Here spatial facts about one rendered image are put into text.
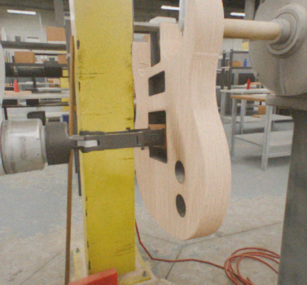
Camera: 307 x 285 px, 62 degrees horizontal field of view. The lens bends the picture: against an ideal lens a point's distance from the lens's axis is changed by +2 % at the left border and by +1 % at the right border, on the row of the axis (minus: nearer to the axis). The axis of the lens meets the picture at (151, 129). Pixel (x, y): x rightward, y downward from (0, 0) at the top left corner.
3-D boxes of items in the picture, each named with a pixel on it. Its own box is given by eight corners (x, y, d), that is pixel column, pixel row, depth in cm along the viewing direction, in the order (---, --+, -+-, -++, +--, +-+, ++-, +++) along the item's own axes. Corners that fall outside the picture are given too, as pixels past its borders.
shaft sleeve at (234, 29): (280, 21, 48) (277, 39, 49) (267, 23, 51) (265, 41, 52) (195, 14, 42) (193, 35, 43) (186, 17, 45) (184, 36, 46)
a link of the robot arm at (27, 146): (3, 179, 38) (47, 175, 40) (-1, 118, 38) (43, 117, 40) (14, 169, 47) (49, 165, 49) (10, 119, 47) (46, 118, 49)
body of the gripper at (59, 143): (47, 161, 49) (97, 157, 52) (45, 169, 41) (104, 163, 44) (45, 122, 48) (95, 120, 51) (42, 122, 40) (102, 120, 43)
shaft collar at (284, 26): (292, 17, 48) (288, 44, 49) (273, 20, 52) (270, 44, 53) (284, 17, 47) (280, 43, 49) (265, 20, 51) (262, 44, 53)
